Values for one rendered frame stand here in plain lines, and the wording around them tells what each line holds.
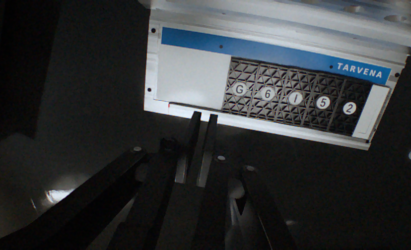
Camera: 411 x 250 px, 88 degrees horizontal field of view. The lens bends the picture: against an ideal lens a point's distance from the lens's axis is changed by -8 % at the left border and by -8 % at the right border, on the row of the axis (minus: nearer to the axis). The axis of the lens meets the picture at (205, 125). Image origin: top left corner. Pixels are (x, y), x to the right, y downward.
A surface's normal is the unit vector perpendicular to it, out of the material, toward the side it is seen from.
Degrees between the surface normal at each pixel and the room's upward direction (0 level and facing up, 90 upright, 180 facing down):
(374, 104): 0
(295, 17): 11
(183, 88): 0
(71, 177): 0
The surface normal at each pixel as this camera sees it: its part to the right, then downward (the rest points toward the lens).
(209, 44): -0.11, 0.37
